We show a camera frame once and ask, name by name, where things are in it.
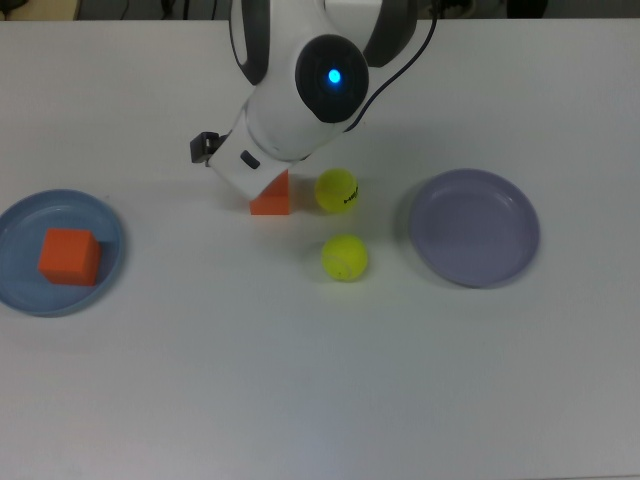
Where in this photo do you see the orange foam cube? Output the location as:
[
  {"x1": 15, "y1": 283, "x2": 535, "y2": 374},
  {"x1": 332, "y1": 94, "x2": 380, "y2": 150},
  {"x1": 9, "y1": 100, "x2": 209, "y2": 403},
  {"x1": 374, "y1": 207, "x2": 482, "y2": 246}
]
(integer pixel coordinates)
[
  {"x1": 37, "y1": 227, "x2": 103, "y2": 288},
  {"x1": 249, "y1": 168, "x2": 293, "y2": 217}
]

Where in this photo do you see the yellow tennis ball black print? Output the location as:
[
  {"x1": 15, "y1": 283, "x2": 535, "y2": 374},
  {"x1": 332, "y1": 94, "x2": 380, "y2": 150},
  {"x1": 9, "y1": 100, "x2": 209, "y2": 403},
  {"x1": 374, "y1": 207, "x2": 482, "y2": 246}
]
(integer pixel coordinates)
[{"x1": 314, "y1": 167, "x2": 362, "y2": 215}]

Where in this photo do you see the plain yellow tennis ball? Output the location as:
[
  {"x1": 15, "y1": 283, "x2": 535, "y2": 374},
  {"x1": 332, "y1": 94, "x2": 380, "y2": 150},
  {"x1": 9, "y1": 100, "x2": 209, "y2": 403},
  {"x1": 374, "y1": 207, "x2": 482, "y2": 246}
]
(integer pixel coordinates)
[{"x1": 320, "y1": 233, "x2": 370, "y2": 283}]

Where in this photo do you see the blue plastic plate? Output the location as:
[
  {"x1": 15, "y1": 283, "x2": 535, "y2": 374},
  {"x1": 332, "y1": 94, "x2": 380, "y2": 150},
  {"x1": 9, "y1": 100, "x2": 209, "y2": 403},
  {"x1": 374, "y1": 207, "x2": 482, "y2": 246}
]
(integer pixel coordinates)
[{"x1": 0, "y1": 188, "x2": 127, "y2": 318}]

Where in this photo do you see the purple plastic plate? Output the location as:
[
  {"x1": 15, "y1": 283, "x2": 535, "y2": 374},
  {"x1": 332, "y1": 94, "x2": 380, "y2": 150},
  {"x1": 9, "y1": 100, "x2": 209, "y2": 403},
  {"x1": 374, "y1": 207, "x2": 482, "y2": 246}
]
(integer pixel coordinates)
[{"x1": 407, "y1": 167, "x2": 543, "y2": 290}]

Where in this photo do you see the dark robot arm cable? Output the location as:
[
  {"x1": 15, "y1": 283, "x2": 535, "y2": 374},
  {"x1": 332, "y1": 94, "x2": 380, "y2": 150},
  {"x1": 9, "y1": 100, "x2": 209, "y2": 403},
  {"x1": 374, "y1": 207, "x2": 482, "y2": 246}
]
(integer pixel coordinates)
[{"x1": 347, "y1": 0, "x2": 442, "y2": 133}]

